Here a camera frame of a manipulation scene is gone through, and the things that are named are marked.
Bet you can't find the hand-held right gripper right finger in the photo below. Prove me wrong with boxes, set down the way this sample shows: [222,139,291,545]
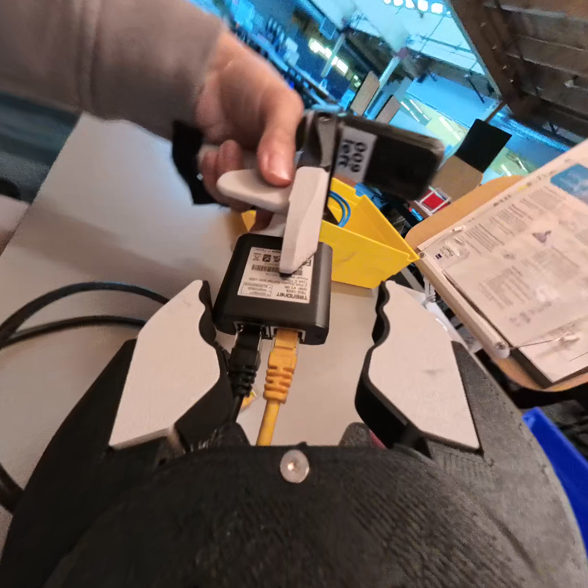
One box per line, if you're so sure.
[355,280,481,453]

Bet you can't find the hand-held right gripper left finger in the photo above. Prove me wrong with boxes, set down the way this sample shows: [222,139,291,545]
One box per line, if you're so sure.
[109,279,237,455]

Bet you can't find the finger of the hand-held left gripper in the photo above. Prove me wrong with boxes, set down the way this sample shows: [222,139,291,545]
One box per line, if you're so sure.
[263,166,332,277]

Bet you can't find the blue network cable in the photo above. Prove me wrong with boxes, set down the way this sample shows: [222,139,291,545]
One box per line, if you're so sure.
[327,189,353,229]

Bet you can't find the yellow plastic bin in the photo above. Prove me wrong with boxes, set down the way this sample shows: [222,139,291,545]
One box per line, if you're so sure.
[241,177,420,289]

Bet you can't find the black network splitter box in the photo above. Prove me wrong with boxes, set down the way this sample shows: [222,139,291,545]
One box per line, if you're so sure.
[212,233,332,346]

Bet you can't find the yellow network cable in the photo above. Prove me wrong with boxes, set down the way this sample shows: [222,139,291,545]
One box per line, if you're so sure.
[256,328,301,446]

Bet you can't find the person's left forearm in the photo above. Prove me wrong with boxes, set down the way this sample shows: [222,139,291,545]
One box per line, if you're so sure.
[0,0,226,138]

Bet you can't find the grey desk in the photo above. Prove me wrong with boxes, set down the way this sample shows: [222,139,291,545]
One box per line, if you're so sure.
[0,112,442,524]

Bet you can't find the person's left hand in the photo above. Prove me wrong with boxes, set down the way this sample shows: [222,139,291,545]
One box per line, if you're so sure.
[197,30,305,230]

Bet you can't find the printed paper sheet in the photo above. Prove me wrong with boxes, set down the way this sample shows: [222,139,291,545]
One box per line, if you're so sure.
[420,140,588,384]

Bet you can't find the blue plastic bin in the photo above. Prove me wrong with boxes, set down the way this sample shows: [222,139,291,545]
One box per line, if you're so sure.
[521,406,588,556]

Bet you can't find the black network cable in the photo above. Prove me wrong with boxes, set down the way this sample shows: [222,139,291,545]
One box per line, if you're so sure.
[0,281,263,513]

